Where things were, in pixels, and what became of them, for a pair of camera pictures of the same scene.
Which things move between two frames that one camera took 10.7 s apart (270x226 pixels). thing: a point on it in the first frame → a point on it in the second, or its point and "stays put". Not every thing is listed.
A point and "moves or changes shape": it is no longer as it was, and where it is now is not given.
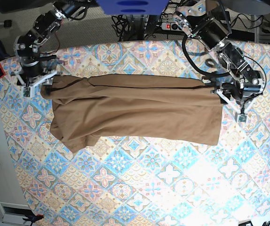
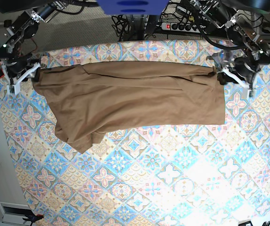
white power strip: [171, 26] stays put
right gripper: [234, 94] → [223, 78]
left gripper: [33, 74] → [15, 82]
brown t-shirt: [89, 108] moves or changes shape
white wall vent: [13, 213] stays put
